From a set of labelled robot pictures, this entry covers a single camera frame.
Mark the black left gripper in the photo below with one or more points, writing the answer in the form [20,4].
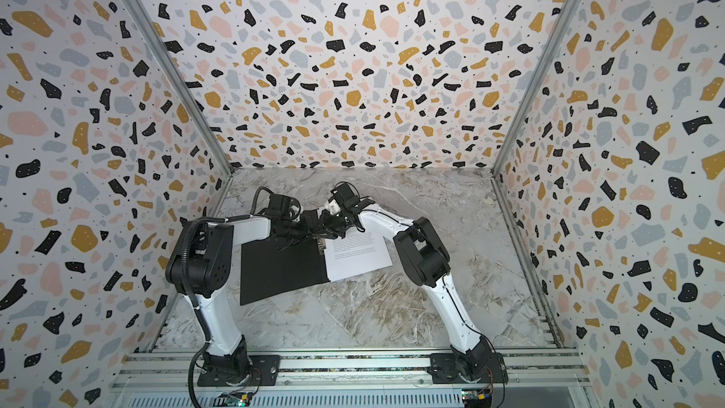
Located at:
[304,231]

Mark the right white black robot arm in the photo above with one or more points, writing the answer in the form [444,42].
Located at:
[426,262]

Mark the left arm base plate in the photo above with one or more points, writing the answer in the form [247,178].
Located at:
[251,371]

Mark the aluminium corner post right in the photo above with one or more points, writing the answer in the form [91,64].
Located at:
[550,52]

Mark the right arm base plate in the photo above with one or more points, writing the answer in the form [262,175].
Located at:
[453,367]

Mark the aluminium corner post left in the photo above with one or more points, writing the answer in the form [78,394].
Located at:
[157,47]

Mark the white text paper sheet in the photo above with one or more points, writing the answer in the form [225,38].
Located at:
[356,254]

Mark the aluminium corner post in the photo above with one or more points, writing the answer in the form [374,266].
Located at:
[550,52]
[157,47]

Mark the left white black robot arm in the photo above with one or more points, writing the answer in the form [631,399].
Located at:
[200,269]

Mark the right circuit board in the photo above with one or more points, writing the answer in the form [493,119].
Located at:
[477,398]

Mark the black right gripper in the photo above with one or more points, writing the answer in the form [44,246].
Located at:
[329,221]

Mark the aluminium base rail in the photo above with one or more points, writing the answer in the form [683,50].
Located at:
[358,378]

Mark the left green circuit board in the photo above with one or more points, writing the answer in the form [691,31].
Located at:
[234,399]

